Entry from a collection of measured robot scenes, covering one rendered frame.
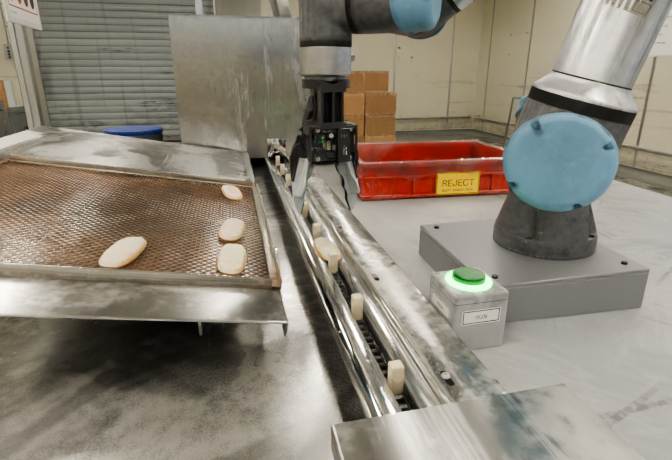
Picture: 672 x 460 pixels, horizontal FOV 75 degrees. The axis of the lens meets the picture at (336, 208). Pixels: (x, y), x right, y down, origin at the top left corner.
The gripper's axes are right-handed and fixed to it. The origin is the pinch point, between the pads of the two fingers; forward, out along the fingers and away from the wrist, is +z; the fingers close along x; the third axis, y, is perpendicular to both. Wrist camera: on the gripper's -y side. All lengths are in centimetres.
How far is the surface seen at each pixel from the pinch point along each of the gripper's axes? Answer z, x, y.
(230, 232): 2.4, -15.3, 3.2
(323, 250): 7.2, -0.7, 2.2
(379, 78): -10, 165, -471
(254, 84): -17, -6, -80
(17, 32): -32, -76, -95
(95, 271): -0.2, -29.6, 19.2
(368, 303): 8.1, 2.0, 18.8
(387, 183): 6.9, 23.9, -36.3
